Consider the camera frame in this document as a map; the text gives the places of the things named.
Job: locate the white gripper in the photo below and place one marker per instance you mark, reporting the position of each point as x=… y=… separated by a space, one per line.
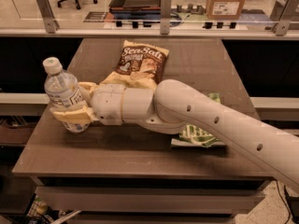
x=106 y=104

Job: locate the clear plastic water bottle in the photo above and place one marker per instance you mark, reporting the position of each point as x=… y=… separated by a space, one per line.
x=62 y=89

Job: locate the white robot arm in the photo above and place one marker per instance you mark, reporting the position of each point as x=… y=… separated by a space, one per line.
x=173 y=105

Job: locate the sea salt chips bag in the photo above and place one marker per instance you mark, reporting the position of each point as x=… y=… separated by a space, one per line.
x=140 y=66

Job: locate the orange black equipment case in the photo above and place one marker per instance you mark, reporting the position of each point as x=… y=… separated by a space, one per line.
x=138 y=0

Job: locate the green kettle chips bag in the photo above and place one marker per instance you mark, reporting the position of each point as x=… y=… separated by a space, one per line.
x=193 y=136

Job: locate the cardboard box with label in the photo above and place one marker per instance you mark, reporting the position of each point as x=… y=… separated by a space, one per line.
x=224 y=9

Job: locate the left metal glass bracket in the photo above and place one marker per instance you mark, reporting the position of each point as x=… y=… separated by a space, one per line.
x=50 y=24

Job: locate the right metal glass bracket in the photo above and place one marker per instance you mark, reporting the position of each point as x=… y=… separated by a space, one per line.
x=282 y=25

